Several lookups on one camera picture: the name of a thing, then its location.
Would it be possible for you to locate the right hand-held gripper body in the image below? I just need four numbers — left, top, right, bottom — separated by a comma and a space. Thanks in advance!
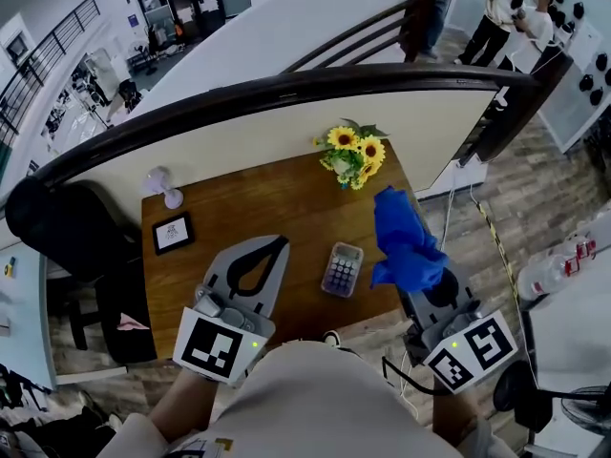
399, 273, 520, 395

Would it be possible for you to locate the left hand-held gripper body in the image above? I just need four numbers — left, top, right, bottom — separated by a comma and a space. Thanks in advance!
172, 234, 291, 385

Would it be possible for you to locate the blue cloth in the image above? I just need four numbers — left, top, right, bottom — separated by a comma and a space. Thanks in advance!
370, 185, 451, 296

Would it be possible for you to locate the purple calculator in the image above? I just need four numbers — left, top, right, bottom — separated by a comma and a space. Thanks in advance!
320, 241, 365, 299

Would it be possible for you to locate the person's right forearm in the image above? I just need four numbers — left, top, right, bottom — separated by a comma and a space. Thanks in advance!
432, 387, 479, 448

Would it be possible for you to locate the person's left forearm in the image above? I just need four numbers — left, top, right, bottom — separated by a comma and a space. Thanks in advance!
146, 365, 220, 444

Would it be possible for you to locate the pink cloth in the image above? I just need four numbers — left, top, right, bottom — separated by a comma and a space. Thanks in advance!
116, 312, 151, 332

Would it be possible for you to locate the yellow black floor tape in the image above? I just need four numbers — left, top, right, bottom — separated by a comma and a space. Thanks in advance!
476, 201, 522, 307

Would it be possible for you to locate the black round stool base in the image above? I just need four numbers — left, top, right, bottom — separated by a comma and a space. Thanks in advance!
493, 359, 556, 434

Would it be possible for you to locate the white side table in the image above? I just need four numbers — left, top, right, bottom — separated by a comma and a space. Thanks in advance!
520, 274, 611, 396

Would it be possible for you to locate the clear plastic bottle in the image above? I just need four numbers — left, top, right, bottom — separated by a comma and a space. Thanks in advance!
516, 253, 581, 301
561, 229, 599, 262

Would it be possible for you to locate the person's beige shirt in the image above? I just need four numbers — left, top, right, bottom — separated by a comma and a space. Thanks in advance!
97, 341, 519, 458

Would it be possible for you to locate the small lilac desk fan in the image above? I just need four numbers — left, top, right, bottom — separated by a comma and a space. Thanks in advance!
142, 165, 185, 211

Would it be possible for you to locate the black floor fan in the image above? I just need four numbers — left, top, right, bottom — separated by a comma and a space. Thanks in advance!
558, 384, 611, 437

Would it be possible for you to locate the yellow sunflower bouquet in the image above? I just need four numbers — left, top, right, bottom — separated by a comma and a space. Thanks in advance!
312, 117, 390, 191

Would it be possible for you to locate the dark wooden handrail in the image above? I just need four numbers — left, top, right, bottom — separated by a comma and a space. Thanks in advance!
32, 53, 574, 189

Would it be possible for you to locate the black office chair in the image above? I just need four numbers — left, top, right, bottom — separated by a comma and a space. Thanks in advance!
4, 177, 159, 364

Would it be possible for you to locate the pale blue desk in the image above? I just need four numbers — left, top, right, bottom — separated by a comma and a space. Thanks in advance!
0, 239, 59, 391

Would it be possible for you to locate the group of black headsets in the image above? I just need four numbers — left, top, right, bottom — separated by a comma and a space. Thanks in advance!
547, 0, 611, 108

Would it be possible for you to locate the black cable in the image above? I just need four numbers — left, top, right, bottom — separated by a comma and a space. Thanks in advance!
381, 355, 453, 397

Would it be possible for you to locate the black picture frame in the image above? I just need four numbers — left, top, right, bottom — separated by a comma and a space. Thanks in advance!
151, 211, 197, 257

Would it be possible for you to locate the white cable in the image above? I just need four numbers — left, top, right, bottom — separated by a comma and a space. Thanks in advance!
438, 159, 483, 252

